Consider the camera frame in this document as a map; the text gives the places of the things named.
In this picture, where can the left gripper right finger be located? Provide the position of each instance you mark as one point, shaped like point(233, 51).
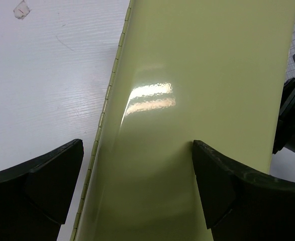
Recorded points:
point(239, 202)

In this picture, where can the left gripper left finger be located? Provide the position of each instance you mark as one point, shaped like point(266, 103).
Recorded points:
point(35, 195)

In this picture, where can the green metal tool chest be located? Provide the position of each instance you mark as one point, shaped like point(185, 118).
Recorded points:
point(184, 71)

